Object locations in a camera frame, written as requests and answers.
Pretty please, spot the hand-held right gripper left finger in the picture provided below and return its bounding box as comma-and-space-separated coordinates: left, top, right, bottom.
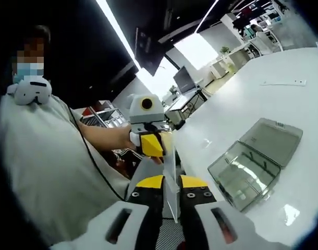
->
51, 174, 166, 250

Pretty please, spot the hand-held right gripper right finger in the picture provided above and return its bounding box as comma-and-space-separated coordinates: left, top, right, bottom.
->
178, 174, 288, 250

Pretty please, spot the clear plastic divider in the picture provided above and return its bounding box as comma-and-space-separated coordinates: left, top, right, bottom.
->
163, 144, 182, 224

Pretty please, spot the grey transparent guide fixture box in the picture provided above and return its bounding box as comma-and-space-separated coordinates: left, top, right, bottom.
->
207, 117, 304, 213

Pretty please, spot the person's left hand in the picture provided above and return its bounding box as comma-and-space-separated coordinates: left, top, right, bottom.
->
113, 127, 164, 165

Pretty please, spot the grey mesh office chair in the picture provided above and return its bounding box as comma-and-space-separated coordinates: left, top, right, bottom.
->
125, 155, 186, 250

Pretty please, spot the metal shelf rack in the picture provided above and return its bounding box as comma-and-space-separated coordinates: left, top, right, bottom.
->
80, 108, 129, 129

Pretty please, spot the black desk monitor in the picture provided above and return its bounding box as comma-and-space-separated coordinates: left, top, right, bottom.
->
173, 66, 197, 95

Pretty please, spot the black hanging screen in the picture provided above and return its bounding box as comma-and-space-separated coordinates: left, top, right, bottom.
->
134, 27, 167, 77

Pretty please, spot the white worn device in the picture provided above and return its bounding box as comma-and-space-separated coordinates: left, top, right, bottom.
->
6, 77, 53, 105

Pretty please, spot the blue face mask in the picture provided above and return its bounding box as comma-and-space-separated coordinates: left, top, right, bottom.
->
13, 68, 45, 84

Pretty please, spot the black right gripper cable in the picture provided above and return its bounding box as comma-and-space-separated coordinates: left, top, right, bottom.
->
67, 106, 127, 202

